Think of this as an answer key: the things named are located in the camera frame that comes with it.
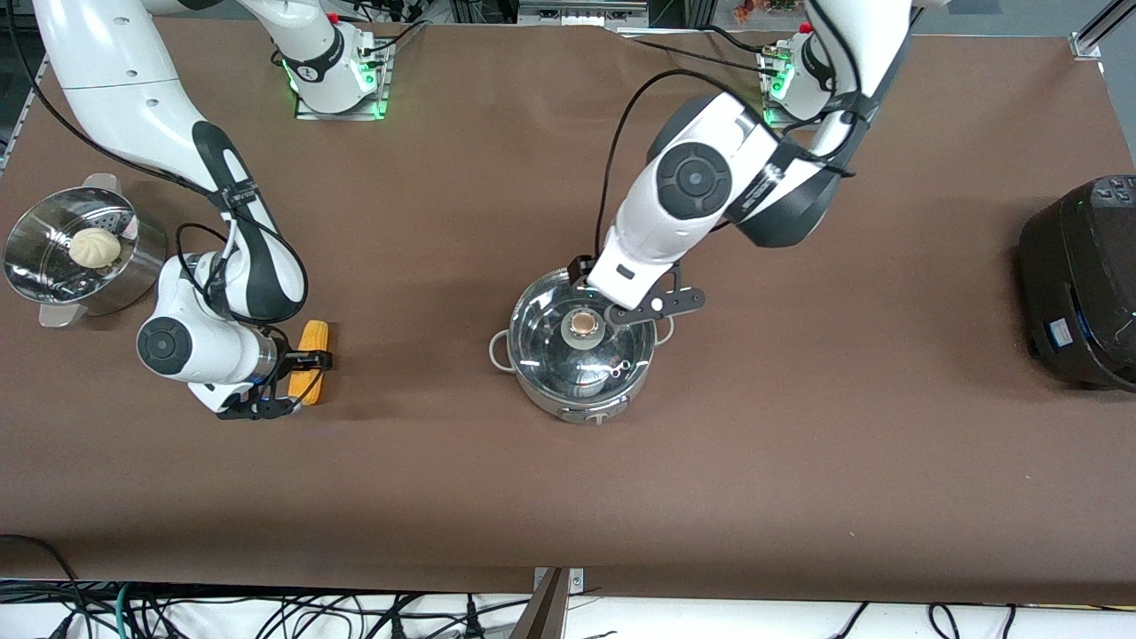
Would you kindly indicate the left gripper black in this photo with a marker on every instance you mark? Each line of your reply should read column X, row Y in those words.
column 579, row 267

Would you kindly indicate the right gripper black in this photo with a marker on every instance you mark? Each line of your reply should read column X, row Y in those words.
column 286, row 362

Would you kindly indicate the yellow corn cob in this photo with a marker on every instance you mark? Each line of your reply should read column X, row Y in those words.
column 312, row 335

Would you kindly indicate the glass pot lid with knob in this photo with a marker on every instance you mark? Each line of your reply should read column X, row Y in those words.
column 550, row 346

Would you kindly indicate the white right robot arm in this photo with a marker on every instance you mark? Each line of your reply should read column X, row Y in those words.
column 115, row 62

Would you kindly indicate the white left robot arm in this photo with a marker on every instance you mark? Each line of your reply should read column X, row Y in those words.
column 692, row 177

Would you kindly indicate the steel steamer pot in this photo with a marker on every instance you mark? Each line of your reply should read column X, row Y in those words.
column 133, row 275

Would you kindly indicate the brown table cover sheet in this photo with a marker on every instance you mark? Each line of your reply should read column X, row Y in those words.
column 444, row 177

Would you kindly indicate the white steamed bun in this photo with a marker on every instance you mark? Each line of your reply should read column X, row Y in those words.
column 95, row 248

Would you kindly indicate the grey metal box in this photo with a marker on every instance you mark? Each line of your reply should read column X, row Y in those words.
column 577, row 13

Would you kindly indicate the aluminium profile bar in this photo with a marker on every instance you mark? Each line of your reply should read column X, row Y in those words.
column 546, row 617

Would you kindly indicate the black rice cooker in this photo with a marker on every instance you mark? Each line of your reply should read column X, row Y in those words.
column 1083, row 293

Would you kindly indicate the aluminium corner profile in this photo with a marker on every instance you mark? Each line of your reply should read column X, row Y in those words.
column 1087, row 43

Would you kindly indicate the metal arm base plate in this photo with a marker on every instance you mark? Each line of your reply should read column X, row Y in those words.
column 342, row 115
column 803, row 127

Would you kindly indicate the small metal table bracket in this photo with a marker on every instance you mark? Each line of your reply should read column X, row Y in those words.
column 577, row 579

